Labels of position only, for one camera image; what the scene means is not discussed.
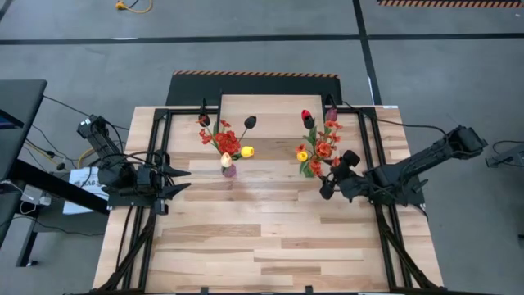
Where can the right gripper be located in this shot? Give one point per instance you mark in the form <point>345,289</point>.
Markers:
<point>348,180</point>

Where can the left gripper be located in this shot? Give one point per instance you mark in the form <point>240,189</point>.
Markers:
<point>149,180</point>

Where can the green glass vase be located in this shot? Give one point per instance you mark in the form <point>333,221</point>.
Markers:
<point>307,171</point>

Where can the orange artificial flower bunch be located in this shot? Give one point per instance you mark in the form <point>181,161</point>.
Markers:
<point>323,148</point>

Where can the yellow artificial tulip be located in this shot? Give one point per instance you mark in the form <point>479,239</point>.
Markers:
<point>302,156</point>
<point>247,151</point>

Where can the cream artificial tulip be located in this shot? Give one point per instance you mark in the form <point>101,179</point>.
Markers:
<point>226,160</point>

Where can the purple glass vase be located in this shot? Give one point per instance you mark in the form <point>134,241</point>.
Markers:
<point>230,171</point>

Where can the dark red artificial tulip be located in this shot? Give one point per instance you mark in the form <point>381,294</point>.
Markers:
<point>331,114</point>

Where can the red artificial flower bunch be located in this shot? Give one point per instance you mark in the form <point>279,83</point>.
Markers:
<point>227,142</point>

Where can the thin-stemmed black tulip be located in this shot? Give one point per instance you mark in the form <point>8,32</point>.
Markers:
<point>250,121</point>

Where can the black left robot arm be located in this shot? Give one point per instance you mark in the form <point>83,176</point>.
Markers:
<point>106,155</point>

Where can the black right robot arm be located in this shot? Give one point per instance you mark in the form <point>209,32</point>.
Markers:
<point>425,164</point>

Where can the wooden shelf with black legs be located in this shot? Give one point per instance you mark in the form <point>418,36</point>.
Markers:
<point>278,110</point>

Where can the white printed paper sheet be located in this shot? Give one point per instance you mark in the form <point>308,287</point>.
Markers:
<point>84,180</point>

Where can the black hazard-striped floor mat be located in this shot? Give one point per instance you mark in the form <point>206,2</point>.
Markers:
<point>196,88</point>

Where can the black floor tape line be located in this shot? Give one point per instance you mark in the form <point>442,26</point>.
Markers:
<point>163,39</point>
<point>364,49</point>

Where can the white power adapter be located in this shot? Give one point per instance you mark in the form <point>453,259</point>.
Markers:
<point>32,194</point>

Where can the black desk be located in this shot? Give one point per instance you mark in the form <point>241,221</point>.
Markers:
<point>20,98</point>

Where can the black laptop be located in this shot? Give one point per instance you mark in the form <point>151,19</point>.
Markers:
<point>8,121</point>

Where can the grey metal stand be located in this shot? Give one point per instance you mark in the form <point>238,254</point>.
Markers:
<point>509,157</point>

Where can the hazard-striped floor tape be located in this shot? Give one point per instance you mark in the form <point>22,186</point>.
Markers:
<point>450,3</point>

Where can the black aluminium table frame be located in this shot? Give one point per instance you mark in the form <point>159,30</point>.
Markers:
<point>160,113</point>

